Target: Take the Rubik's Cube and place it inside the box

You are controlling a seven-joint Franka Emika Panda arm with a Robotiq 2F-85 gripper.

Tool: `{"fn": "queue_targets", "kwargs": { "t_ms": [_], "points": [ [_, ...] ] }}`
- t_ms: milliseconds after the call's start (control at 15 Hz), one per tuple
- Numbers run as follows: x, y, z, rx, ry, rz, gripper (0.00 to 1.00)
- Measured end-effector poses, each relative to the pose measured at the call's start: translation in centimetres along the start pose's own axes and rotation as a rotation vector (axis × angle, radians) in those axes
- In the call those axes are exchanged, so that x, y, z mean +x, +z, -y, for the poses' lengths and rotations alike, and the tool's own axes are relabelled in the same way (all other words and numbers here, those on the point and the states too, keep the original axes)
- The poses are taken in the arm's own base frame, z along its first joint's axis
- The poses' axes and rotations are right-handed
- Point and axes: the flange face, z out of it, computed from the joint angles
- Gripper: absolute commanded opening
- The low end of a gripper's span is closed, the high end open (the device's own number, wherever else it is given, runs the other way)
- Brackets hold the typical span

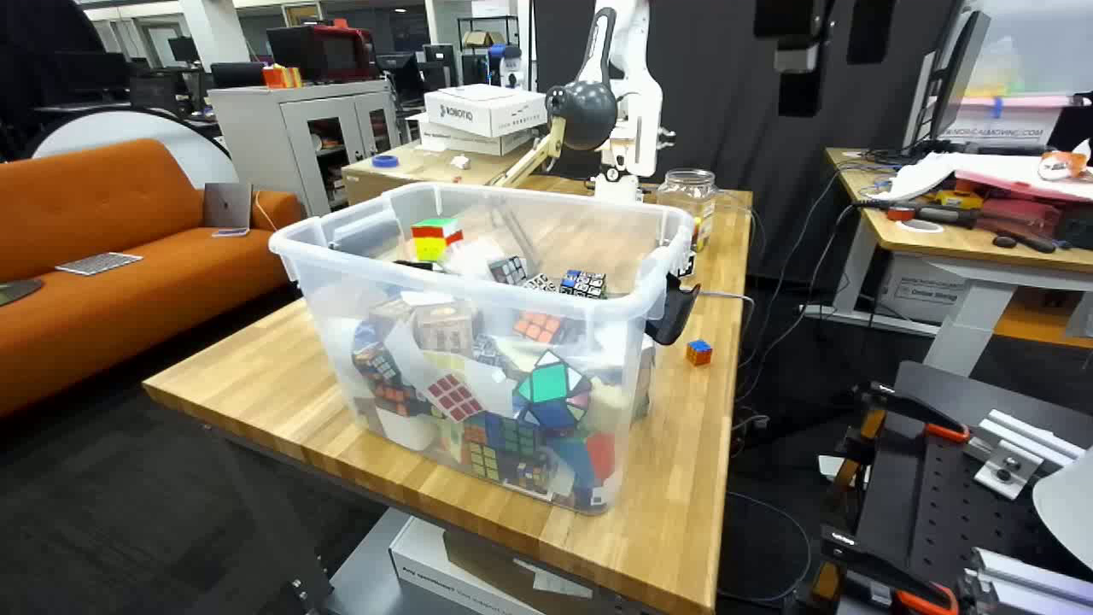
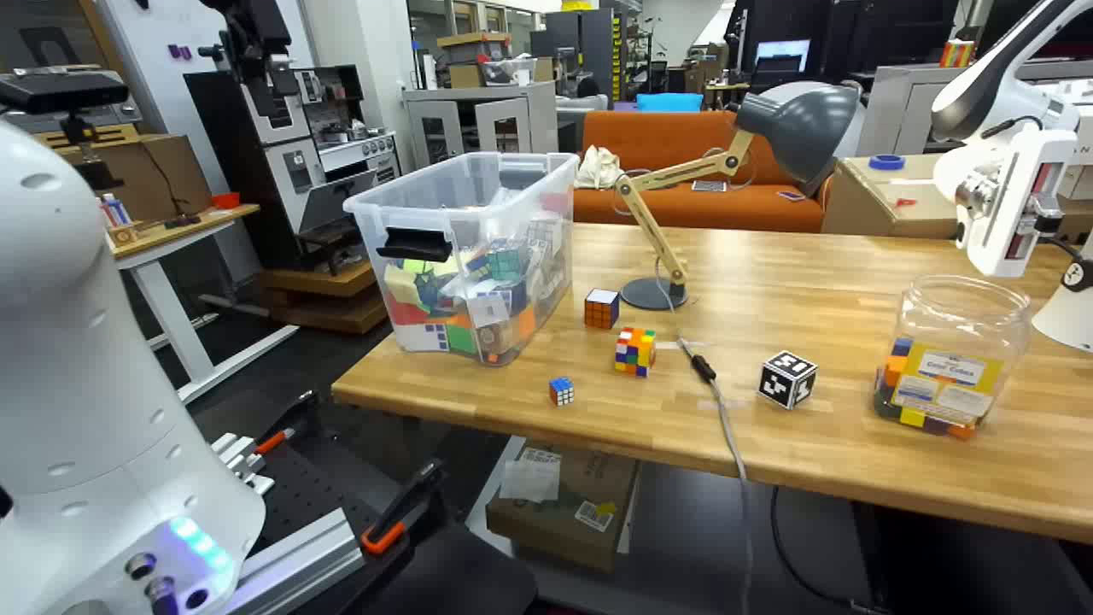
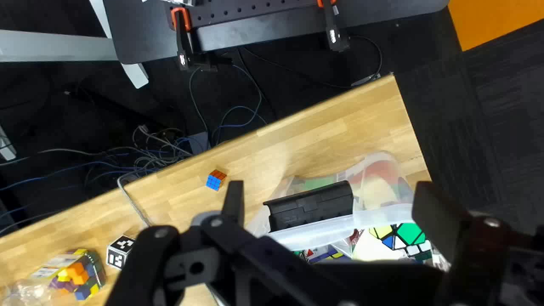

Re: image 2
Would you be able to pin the black and white equipment cabinet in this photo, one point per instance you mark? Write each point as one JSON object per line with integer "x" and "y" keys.
{"x": 284, "y": 172}

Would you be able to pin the white side table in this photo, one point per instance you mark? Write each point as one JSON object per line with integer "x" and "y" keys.
{"x": 171, "y": 294}

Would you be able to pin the black white tag cube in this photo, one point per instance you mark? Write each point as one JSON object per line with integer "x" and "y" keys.
{"x": 787, "y": 377}

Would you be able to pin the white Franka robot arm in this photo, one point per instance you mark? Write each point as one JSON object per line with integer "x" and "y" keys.
{"x": 92, "y": 398}

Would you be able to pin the brown cardboard box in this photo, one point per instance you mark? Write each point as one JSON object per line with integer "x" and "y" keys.
{"x": 138, "y": 172}

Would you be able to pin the black camera on stand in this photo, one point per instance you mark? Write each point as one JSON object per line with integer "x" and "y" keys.
{"x": 55, "y": 90}

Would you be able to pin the small white bottle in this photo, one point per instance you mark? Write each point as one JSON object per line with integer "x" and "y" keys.
{"x": 114, "y": 209}

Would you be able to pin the clear plastic storage box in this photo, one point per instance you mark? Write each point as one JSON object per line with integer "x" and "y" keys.
{"x": 376, "y": 218}

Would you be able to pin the flat cardboard box with labels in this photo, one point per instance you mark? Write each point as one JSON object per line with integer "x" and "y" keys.
{"x": 565, "y": 514}

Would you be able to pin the orange and white Rubik's cube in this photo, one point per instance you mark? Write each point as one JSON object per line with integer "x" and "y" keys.
{"x": 604, "y": 310}

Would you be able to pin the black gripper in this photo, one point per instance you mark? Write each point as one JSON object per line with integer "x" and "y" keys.
{"x": 260, "y": 52}

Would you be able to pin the dark computer monitor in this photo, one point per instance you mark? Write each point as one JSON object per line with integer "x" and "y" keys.
{"x": 784, "y": 56}

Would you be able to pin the tan box with red marks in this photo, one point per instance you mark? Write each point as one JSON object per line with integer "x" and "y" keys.
{"x": 877, "y": 201}

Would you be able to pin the multicolour scrambled Rubik's cube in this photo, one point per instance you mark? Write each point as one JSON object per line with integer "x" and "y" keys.
{"x": 632, "y": 351}

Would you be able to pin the grey cabinet with glass doors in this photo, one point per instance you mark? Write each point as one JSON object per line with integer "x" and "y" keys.
{"x": 480, "y": 122}

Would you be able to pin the low wooden shelf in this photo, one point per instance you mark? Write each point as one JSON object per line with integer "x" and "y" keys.
{"x": 327, "y": 298}

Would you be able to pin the small red item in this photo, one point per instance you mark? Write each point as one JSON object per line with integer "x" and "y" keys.
{"x": 226, "y": 201}

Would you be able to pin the white articulated stand device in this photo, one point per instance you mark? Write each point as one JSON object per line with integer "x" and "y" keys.
{"x": 1001, "y": 193}

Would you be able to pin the blue round lid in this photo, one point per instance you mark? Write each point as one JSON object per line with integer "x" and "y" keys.
{"x": 887, "y": 162}

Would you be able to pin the aluminium extrusion rail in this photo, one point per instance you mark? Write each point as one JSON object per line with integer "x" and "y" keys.
{"x": 294, "y": 560}

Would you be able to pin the small blue Rubik's cube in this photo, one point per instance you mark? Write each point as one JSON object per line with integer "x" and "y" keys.
{"x": 563, "y": 391}

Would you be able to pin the wooden desk lamp grey shade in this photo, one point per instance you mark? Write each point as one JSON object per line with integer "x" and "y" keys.
{"x": 796, "y": 122}

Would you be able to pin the orange sofa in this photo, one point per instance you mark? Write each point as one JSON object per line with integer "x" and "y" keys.
{"x": 670, "y": 138}

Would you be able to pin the clear plastic jar with cubes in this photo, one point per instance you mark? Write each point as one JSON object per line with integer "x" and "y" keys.
{"x": 950, "y": 357}

